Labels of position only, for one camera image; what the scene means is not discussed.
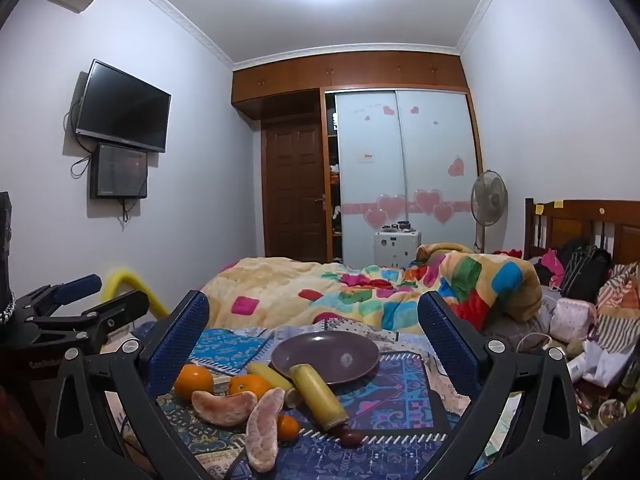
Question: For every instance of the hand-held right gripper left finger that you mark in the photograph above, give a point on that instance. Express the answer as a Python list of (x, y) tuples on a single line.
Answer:
[(177, 342)]

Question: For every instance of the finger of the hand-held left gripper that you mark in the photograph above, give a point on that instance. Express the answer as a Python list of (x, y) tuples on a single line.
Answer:
[(117, 310), (77, 287)]

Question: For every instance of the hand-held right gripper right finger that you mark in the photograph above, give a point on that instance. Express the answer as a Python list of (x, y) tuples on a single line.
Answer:
[(445, 335)]

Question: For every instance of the small banana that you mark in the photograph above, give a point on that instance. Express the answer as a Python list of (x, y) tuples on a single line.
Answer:
[(267, 375)]

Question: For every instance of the brown round plate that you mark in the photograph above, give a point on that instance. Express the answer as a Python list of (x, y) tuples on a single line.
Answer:
[(330, 352)]

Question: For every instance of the small orange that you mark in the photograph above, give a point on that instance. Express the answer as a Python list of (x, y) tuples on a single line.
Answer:
[(288, 427)]

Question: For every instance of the large banana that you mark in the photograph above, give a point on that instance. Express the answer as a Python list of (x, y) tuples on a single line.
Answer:
[(317, 397)]

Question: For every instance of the blue patterned cloth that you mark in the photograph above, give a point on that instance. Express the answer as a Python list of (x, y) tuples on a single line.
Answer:
[(400, 390)]

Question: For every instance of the peeled citrus segment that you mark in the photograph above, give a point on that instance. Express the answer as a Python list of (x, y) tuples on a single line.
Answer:
[(222, 407), (264, 425)]

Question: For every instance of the white box appliance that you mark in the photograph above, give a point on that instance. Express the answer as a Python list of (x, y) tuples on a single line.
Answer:
[(395, 247)]

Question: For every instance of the colourful patchwork blanket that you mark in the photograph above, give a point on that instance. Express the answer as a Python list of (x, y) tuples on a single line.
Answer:
[(280, 290)]

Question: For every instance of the pink garment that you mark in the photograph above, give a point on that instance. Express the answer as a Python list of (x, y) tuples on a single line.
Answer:
[(550, 265)]

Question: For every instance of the pink patterned pouch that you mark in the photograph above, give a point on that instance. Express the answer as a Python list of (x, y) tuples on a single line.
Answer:
[(575, 317)]

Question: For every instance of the red-brown date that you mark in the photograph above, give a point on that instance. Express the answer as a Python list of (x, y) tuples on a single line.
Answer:
[(350, 437)]

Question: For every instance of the standing fan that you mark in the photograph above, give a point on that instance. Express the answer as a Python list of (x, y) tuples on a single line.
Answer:
[(489, 197)]

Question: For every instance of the black backpack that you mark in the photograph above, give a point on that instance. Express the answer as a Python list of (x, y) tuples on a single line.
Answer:
[(585, 270)]

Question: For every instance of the white crumpled bag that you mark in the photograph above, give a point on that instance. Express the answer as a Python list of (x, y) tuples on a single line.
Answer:
[(602, 362)]

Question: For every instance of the wooden bed headboard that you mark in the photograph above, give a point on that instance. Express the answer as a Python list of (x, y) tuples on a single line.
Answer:
[(575, 220)]

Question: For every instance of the wooden wardrobe with frosted doors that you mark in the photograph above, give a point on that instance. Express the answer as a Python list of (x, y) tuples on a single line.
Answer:
[(430, 160)]

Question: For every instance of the striped cloth bag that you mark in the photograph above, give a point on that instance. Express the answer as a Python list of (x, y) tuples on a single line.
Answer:
[(620, 305)]

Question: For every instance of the brown wooden door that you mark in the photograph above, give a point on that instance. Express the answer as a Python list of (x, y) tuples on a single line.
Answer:
[(295, 190)]

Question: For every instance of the yellow chair frame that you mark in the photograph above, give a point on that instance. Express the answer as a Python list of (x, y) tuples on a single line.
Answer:
[(120, 277)]

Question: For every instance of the small black wall monitor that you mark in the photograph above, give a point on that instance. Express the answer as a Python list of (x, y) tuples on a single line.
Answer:
[(120, 170)]

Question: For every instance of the wall-mounted black television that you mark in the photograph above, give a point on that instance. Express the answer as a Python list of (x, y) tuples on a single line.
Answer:
[(125, 105)]

